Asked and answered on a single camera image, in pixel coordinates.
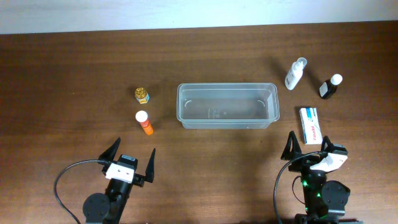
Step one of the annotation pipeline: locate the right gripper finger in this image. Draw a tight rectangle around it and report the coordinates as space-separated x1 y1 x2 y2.
280 131 302 161
321 136 335 152

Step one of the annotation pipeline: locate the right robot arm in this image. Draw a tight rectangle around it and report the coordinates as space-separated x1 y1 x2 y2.
273 131 360 224

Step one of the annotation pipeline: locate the clear plastic container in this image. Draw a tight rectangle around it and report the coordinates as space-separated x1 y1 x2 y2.
177 83 280 129

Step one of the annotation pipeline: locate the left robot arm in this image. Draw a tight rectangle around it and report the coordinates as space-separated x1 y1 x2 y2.
83 138 155 224

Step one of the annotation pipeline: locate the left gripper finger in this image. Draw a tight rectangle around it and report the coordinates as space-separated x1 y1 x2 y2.
145 148 156 183
98 138 121 161

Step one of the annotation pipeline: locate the dark bottle white cap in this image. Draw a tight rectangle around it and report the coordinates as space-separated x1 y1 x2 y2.
319 74 343 100

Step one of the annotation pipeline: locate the white blue medicine box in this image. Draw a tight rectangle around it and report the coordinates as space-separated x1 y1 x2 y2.
299 108 322 144

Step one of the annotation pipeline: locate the small gold-lid balm jar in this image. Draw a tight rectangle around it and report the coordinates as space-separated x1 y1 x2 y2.
134 87 149 104

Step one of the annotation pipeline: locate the white spray bottle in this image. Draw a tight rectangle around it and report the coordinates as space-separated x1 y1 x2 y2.
285 57 307 90

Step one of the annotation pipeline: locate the orange tablet tube white cap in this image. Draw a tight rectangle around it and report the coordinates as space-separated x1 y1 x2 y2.
136 110 154 135

